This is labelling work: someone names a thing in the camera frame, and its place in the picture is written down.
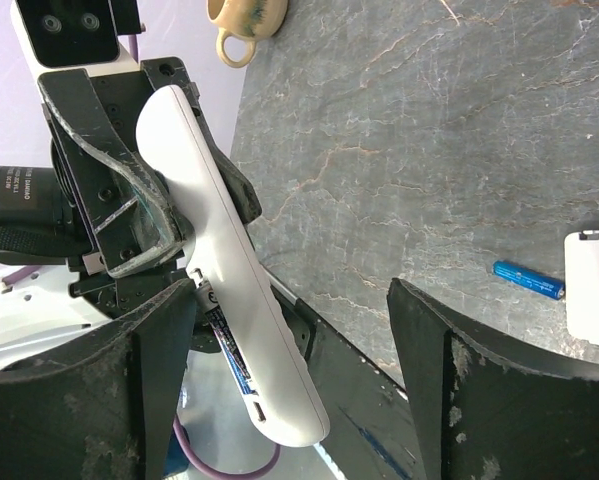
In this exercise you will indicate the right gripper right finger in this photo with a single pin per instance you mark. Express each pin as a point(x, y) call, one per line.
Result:
point(487, 405)

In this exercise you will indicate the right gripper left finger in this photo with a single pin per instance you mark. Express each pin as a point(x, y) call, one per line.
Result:
point(100, 406)

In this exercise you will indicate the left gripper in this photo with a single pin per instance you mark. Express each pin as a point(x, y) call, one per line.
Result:
point(125, 205)

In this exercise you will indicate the white remote control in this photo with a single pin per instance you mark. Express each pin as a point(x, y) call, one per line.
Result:
point(233, 290)

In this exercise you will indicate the white battery cover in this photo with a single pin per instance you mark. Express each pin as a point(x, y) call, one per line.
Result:
point(582, 285)

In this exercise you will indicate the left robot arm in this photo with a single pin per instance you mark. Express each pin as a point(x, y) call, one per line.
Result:
point(40, 226)

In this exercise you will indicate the beige ceramic mug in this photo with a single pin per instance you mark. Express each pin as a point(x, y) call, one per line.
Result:
point(249, 21)

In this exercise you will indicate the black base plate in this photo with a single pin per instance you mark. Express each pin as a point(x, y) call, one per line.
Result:
point(372, 433)

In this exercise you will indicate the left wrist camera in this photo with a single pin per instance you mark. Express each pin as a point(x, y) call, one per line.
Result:
point(66, 35)

